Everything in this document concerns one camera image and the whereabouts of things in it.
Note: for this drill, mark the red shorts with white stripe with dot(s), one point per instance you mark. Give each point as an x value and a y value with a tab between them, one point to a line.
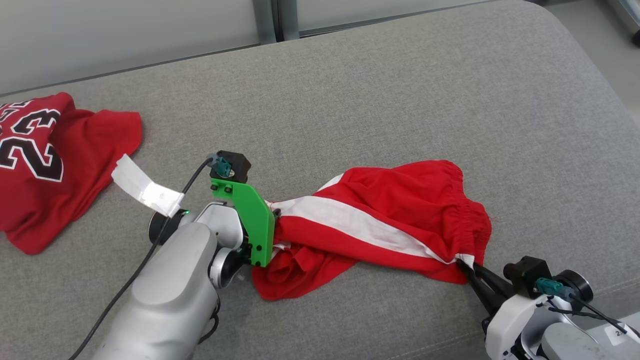
400	200

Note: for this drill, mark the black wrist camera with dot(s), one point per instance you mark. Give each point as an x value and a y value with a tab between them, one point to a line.
235	167
525	275

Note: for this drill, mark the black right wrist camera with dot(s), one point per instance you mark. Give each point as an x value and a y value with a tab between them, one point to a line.
525	275

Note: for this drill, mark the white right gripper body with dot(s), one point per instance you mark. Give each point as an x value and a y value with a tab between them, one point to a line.
510	325

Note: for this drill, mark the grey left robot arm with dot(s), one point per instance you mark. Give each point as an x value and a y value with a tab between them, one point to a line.
165	290

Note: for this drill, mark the grey rounded partition post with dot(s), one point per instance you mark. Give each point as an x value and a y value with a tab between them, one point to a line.
264	20
289	17

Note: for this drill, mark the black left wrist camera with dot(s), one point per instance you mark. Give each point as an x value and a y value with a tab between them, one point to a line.
235	167

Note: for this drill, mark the red Bulls 23 jersey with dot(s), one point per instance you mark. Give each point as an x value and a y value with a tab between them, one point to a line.
75	175

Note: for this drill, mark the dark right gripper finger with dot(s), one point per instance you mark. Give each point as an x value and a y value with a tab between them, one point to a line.
495	282
485	297

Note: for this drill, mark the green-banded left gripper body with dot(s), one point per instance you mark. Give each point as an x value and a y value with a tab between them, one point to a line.
257	225

